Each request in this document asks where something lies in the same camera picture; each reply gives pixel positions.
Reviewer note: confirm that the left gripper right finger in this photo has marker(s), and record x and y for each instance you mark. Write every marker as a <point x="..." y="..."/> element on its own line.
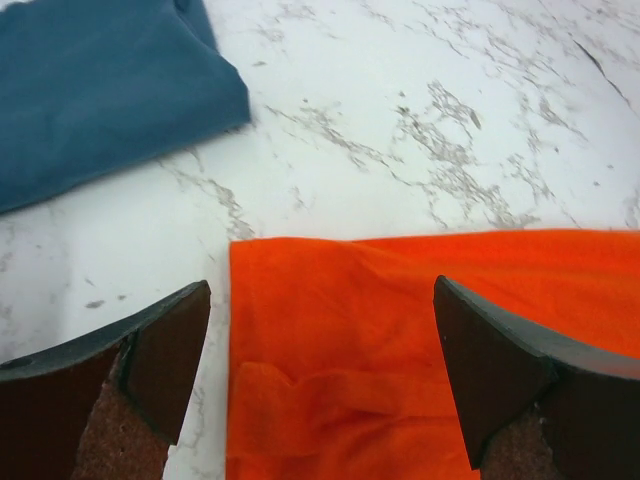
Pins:
<point x="522" y="390"/>

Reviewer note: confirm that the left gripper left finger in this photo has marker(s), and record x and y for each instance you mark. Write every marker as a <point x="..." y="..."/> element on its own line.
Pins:
<point x="108" y="404"/>

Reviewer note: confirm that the orange t-shirt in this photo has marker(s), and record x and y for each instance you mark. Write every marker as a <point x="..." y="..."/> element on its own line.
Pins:
<point x="335" y="366"/>

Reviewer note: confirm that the folded blue t-shirt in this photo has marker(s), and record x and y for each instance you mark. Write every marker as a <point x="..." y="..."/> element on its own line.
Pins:
<point x="92" y="87"/>

